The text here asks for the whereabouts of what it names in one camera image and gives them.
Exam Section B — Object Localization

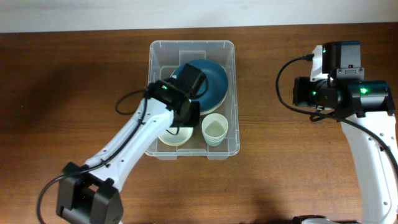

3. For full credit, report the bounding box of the white small bowl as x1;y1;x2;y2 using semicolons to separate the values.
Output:
158;127;193;146

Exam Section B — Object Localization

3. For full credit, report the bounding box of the white cup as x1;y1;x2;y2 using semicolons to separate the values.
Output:
201;113;229;140

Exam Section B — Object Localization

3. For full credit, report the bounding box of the cream bowl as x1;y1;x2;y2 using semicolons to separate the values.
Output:
198;91;227;115

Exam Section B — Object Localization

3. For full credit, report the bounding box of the mint green cup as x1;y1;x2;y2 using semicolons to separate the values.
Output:
204;136;225;147

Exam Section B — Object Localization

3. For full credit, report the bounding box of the blue bowl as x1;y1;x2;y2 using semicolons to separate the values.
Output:
187;59;229;101

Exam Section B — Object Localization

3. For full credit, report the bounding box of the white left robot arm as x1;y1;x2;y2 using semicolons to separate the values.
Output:
56;78;203;223

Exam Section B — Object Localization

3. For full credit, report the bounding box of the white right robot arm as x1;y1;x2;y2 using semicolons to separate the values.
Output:
293;77;397;223

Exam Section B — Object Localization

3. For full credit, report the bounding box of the clear plastic storage bin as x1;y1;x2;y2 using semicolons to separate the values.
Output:
146;40;240;160

